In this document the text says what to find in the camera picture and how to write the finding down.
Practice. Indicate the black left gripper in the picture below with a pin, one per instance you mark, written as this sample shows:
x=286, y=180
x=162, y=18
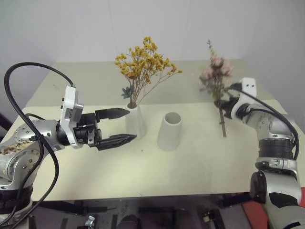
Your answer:
x=87, y=133

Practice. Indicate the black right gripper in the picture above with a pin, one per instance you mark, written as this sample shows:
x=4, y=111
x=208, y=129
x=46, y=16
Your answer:
x=233, y=103

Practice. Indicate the pink flower bouquet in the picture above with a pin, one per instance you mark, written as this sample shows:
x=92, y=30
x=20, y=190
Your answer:
x=218, y=71

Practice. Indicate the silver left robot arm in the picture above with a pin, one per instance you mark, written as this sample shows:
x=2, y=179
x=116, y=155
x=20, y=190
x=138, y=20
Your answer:
x=23, y=143

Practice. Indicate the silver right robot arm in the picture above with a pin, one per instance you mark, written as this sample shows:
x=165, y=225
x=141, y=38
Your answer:
x=269, y=124

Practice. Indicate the yellow dried flower bouquet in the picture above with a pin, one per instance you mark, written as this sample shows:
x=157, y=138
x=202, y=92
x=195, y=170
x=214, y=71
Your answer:
x=143, y=62

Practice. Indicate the white marbled tapered vase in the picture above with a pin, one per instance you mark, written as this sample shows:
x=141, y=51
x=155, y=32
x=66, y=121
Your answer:
x=137, y=124

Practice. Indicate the white plain tapered vase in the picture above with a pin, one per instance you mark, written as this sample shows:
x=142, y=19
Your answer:
x=169, y=133

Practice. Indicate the small silver metal clamp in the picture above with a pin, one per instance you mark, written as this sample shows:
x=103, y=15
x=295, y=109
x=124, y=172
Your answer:
x=90, y=220

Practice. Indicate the red object under table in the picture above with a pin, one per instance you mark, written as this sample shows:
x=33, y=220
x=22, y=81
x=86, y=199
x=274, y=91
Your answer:
x=252, y=212

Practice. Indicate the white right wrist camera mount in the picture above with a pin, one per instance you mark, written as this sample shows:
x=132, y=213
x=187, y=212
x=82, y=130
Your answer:
x=249, y=87

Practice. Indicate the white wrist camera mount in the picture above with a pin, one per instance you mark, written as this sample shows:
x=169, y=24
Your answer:
x=249, y=87
x=70, y=112

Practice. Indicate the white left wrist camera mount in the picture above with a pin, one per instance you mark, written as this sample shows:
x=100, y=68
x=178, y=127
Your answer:
x=70, y=112

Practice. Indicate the black metal table frame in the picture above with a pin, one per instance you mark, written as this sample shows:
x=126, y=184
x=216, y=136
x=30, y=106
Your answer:
x=152, y=210

